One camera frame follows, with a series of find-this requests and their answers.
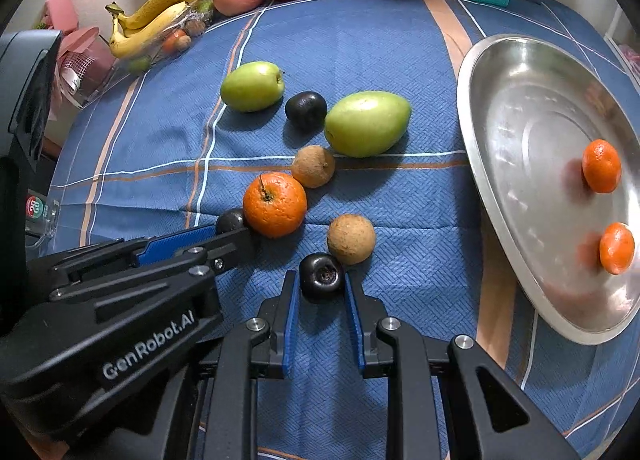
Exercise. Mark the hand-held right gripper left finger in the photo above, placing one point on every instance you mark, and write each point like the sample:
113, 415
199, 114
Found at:
291, 335

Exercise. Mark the dark purple plum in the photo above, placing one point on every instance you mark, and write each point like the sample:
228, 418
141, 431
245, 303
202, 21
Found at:
306, 110
229, 220
321, 277

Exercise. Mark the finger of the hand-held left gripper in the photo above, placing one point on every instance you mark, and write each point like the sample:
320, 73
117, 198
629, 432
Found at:
170, 242
235, 250

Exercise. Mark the small tangerine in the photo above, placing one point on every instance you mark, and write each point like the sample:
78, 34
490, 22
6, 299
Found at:
616, 247
601, 166

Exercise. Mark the large orange with stem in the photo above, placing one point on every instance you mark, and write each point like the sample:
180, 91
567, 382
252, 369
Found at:
274, 204

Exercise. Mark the small green apple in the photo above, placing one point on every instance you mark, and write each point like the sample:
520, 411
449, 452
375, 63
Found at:
252, 86

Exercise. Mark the round brown fruit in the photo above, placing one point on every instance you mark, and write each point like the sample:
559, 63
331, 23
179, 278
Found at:
313, 166
351, 239

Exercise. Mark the large pointed green fruit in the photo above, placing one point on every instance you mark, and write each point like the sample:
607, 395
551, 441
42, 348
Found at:
367, 124

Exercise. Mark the clear plastic container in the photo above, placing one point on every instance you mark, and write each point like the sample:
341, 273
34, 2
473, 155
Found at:
100, 85

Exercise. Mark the clear plastic bottle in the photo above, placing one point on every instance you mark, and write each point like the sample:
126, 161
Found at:
45, 220

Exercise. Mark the yellow banana bunch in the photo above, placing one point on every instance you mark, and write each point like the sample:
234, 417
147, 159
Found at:
150, 10

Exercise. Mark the small orange fruit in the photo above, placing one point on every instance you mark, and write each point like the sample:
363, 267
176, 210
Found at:
175, 41

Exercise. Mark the round steel plate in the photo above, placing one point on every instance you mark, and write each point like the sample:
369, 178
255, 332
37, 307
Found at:
525, 115

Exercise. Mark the white shelf rack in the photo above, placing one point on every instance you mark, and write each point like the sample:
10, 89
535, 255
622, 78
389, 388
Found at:
617, 25

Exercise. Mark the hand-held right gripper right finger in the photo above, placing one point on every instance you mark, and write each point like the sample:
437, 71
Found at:
354, 330

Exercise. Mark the small green fruit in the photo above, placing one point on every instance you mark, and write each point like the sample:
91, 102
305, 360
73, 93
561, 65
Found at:
139, 63

